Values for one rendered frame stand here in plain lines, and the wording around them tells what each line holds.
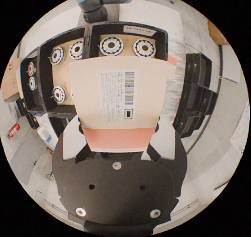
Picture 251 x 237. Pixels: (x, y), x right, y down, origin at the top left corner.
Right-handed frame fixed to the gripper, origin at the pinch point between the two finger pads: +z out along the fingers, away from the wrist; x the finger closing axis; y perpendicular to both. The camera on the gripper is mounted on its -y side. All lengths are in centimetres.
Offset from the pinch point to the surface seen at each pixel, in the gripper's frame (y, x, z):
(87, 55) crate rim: -13.2, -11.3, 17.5
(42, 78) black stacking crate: -9.6, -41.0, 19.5
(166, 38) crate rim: -21.8, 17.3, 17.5
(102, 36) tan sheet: -24.6, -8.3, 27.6
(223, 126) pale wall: 74, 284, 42
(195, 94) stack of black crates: 12, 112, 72
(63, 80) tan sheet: -4.9, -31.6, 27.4
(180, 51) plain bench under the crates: -27, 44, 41
